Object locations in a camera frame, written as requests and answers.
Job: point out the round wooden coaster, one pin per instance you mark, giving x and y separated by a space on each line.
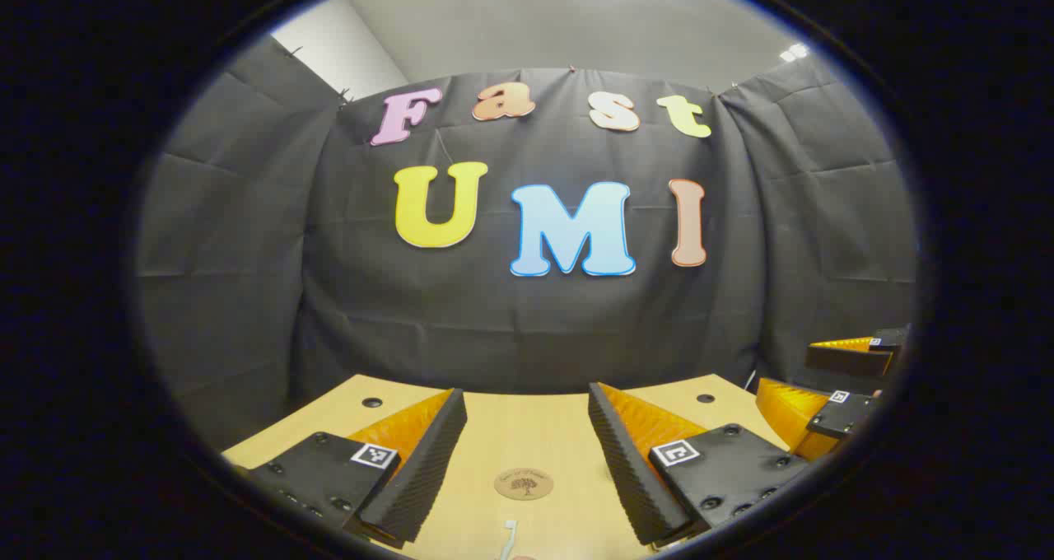
524 484

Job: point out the pale green toothbrush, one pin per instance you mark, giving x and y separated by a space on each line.
509 535

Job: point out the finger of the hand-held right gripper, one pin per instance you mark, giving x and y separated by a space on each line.
844 416
848 361

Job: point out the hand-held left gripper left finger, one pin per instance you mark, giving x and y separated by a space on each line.
420 469

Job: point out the wooden desktop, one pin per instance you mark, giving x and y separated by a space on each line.
527 436

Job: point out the ceiling light panel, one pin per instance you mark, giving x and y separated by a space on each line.
795 51

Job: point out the black backdrop cloth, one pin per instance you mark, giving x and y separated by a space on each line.
494 329

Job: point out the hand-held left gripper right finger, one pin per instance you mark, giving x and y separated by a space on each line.
626 469

